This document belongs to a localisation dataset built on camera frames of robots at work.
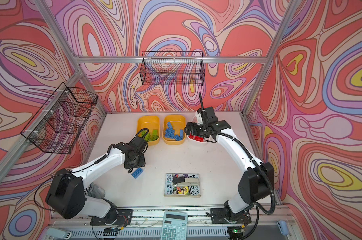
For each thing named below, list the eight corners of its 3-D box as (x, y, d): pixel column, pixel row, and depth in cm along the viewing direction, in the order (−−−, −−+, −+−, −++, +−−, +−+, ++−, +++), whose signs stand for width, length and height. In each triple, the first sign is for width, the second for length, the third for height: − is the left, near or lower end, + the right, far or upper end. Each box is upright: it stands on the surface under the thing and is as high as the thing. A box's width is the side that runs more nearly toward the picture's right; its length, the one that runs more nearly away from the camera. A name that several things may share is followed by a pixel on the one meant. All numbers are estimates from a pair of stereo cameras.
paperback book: (164, 196, 81) (164, 195, 79) (166, 174, 89) (165, 173, 87) (200, 196, 81) (200, 195, 79) (198, 174, 89) (199, 173, 87)
